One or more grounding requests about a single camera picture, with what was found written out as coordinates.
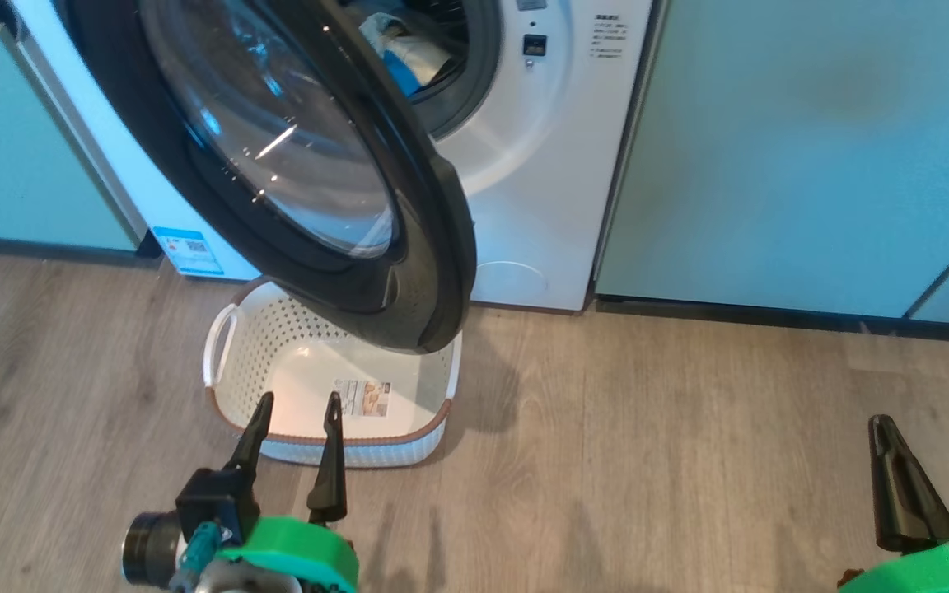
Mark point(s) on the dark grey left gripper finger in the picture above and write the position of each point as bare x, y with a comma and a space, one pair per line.
252, 441
329, 478

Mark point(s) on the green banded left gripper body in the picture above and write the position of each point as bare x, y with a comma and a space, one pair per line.
301, 560

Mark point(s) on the blue energy label sticker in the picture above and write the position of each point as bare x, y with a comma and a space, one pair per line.
190, 251

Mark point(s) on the white perforated laundry basket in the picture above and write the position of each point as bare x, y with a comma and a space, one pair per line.
244, 387

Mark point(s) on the black cabinet plinth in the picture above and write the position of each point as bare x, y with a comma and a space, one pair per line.
46, 249
771, 317

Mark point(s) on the printed text label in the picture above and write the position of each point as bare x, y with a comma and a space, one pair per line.
610, 37

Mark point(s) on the paper label sticker in basket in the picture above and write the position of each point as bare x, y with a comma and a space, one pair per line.
363, 398

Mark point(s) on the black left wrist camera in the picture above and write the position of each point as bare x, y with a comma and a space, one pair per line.
219, 506

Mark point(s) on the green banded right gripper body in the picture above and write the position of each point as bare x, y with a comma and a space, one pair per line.
936, 572

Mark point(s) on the white washing machine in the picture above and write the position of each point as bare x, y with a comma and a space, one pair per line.
540, 165

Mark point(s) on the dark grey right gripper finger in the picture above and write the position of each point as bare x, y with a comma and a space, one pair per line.
907, 502

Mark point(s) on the cream garment with blue trim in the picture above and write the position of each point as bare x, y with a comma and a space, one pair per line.
429, 58

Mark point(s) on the black round washing machine door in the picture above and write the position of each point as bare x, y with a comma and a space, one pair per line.
433, 247

